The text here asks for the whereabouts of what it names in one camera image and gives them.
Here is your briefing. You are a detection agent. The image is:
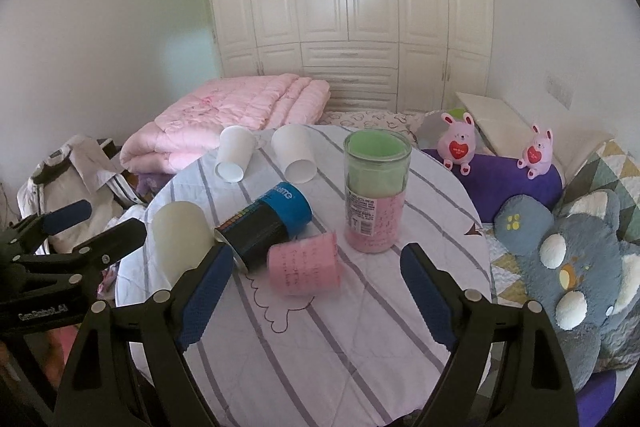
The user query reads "green pink glass cup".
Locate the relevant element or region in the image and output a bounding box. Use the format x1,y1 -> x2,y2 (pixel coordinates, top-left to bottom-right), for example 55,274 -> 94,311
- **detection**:
344,129 -> 412,254

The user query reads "white paper cup far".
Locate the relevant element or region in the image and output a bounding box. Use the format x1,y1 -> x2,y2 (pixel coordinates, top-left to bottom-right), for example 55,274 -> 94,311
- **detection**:
215,126 -> 257,183

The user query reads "white paper cup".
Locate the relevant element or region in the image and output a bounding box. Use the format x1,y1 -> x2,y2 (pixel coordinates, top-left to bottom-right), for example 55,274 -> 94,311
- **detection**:
271,124 -> 317,184
215,126 -> 257,183

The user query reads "small pink cup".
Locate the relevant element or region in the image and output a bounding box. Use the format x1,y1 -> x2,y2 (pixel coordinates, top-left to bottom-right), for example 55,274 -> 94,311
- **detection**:
267,232 -> 341,296

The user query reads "white paper cup near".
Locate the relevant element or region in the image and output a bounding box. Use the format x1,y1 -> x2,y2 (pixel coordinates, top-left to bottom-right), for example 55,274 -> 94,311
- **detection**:
271,124 -> 317,184

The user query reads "clothes pile on chair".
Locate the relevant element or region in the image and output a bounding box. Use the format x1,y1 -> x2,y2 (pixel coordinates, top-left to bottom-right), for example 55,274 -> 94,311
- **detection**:
17,134 -> 146,255

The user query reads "blue grey plush cushion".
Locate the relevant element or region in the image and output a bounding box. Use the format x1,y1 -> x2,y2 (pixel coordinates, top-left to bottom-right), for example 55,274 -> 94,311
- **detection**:
494,188 -> 639,391

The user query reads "pink folded quilt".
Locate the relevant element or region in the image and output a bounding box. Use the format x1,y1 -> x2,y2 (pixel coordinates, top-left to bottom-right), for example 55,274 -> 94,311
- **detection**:
120,74 -> 331,174

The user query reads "blue black can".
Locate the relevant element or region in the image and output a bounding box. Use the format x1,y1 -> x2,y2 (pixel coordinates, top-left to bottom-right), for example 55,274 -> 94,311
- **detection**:
215,182 -> 312,274

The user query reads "white striped table cloth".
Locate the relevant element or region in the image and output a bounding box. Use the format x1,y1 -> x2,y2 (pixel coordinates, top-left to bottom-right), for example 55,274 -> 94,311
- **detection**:
115,124 -> 491,426

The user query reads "purple pillow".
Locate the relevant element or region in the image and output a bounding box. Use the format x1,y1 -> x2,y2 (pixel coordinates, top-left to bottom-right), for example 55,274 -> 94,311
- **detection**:
452,153 -> 563,223

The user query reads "small pink bunny plush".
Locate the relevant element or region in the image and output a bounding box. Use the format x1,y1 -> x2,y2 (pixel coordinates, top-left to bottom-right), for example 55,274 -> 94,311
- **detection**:
516,124 -> 553,180

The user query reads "geometric patterned bedspread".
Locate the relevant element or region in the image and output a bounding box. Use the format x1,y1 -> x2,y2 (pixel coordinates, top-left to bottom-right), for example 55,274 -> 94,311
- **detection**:
484,140 -> 639,306

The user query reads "large pink bunny plush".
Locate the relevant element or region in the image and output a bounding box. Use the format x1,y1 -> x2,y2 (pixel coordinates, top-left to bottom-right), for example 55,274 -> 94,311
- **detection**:
436,113 -> 476,176

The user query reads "white flat box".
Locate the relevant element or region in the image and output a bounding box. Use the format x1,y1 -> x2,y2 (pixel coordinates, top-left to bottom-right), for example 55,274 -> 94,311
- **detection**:
456,92 -> 613,184

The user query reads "heart pattern pillow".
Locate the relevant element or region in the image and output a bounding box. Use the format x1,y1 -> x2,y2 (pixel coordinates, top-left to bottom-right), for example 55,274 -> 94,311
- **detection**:
317,109 -> 425,145

